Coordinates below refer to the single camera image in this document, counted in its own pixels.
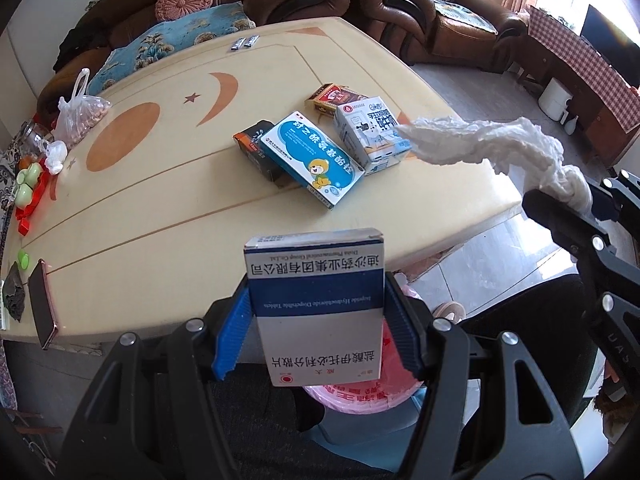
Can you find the light slipper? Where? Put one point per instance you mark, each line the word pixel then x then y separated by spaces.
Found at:
pixel 447 312

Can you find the blue armchair seat cover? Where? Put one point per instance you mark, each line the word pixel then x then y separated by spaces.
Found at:
pixel 462 15

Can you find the wooden television cabinet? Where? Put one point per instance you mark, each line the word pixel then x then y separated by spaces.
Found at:
pixel 595 120

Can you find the person's leg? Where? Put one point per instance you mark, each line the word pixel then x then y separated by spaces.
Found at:
pixel 525 310
pixel 260 425

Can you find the cream coffee table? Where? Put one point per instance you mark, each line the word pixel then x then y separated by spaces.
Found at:
pixel 175 185

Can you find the black television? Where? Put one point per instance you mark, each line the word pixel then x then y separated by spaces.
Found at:
pixel 610 40

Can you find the twisted white tissue paper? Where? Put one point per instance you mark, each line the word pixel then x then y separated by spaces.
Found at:
pixel 480 140

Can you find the bin with pink liner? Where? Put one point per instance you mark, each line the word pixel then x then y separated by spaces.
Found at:
pixel 360 397

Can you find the small white bottle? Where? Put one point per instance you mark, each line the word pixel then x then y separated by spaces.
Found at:
pixel 572 125

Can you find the pink round knitted cushion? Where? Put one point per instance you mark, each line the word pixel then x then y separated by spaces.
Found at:
pixel 183 1

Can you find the red card box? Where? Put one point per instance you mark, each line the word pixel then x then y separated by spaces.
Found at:
pixel 335 97

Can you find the blue floral cushion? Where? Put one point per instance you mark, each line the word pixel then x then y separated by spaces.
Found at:
pixel 165 40

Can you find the person's right leg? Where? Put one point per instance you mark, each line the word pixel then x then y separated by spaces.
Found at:
pixel 525 310

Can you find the white milk carton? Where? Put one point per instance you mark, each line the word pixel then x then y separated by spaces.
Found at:
pixel 370 135

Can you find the dark crumpled cloth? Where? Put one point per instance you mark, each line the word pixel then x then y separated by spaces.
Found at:
pixel 14 292

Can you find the red checkered tablecloth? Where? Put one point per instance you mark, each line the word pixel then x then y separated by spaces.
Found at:
pixel 590 70

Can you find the small white plastic bag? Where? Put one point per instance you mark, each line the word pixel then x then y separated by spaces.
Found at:
pixel 52 157

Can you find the brown leather armchair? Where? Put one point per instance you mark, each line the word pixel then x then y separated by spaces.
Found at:
pixel 410 0

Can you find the blue medicine box with bear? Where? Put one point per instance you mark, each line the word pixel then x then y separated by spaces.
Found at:
pixel 310 160

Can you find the glass jar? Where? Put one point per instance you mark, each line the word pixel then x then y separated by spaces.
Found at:
pixel 36 136

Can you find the smartphone with pink case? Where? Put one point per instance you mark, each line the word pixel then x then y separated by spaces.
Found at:
pixel 42 305

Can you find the black and white floral bedspread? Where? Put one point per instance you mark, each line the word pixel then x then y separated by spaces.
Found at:
pixel 6 185

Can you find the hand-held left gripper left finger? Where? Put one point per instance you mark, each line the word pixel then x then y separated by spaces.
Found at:
pixel 232 330

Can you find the white and blue medicine box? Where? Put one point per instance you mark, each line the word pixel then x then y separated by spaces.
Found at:
pixel 315 310

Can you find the person's left leg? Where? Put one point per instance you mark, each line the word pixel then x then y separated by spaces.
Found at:
pixel 260 425

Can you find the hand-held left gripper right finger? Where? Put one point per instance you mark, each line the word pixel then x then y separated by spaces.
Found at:
pixel 400 330

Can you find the plastic bag of nuts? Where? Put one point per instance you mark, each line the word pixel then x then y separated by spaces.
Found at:
pixel 82 115

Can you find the light blue plastic stool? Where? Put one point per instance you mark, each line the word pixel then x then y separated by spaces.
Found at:
pixel 360 435

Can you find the green cup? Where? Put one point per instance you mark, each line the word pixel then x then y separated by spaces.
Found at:
pixel 25 194
pixel 35 172

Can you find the black clothing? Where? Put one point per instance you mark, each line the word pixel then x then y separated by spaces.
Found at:
pixel 77 47

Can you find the white air fryer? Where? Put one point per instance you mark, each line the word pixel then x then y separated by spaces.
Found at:
pixel 554 100

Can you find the orange fruit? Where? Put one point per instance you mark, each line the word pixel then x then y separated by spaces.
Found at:
pixel 26 162

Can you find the black small box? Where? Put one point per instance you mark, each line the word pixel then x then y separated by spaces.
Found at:
pixel 255 152

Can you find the red plastic tray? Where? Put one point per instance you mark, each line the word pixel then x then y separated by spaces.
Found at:
pixel 35 210

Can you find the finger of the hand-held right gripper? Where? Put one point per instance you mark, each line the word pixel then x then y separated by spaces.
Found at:
pixel 622 200
pixel 555 215

